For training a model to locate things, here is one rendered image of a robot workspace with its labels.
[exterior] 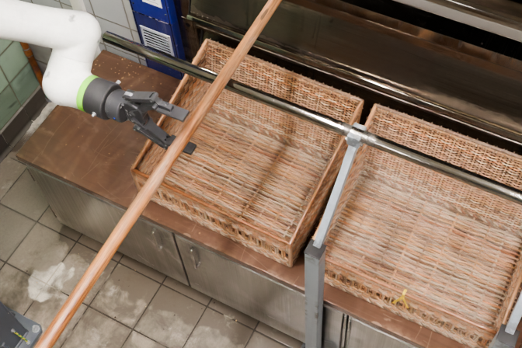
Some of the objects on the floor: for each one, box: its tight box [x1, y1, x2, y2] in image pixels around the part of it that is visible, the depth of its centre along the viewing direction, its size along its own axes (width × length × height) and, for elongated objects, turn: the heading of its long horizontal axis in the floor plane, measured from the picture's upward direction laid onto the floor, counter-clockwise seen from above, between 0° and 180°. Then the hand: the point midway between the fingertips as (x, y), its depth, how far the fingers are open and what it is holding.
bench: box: [16, 50, 522, 348], centre depth 246 cm, size 56×242×58 cm, turn 64°
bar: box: [103, 31, 522, 348], centre depth 217 cm, size 31×127×118 cm, turn 64°
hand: (186, 132), depth 172 cm, fingers open, 13 cm apart
